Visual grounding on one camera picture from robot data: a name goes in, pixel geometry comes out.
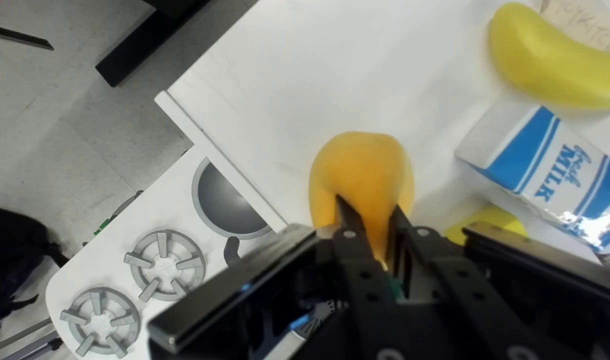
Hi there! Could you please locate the grey right burner grate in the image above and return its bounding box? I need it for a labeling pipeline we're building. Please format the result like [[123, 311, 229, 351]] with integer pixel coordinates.
[[60, 288, 142, 360]]

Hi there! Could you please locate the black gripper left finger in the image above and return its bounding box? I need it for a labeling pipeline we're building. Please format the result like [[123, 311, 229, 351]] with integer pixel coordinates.
[[333, 201, 411, 360]]

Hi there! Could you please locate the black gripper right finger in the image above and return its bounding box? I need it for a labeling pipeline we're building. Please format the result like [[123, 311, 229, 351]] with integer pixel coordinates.
[[387, 209, 538, 360]]

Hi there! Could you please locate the small yellow plush toy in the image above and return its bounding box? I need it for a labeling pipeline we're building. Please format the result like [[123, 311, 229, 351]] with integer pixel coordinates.
[[488, 2, 610, 113]]

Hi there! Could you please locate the yellow block toy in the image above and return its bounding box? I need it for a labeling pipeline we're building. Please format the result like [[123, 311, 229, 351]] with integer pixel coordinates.
[[445, 206, 528, 247]]

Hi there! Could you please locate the milk carton toy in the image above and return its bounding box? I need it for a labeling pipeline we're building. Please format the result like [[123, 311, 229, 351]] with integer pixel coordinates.
[[456, 102, 610, 255]]

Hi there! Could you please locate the grey toy sink basin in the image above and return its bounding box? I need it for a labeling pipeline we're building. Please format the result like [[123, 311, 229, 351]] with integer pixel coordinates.
[[193, 160, 270, 240]]

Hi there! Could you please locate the grey burner grate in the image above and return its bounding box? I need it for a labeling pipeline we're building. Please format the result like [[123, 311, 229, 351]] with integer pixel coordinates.
[[60, 288, 142, 360], [124, 231, 207, 303]]

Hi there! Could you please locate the white toy kitchen cabinet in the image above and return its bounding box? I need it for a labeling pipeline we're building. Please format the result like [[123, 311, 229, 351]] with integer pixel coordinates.
[[154, 0, 610, 262]]

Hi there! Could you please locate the white toy stove counter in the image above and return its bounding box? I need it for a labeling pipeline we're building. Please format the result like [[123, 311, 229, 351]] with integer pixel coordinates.
[[45, 145, 287, 360]]

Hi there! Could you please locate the grey left burner grate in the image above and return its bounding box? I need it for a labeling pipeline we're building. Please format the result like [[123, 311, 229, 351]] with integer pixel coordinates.
[[124, 231, 207, 303]]

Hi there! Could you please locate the yellow round plush toy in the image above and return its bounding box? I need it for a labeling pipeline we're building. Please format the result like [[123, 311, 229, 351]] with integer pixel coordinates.
[[308, 133, 415, 262]]

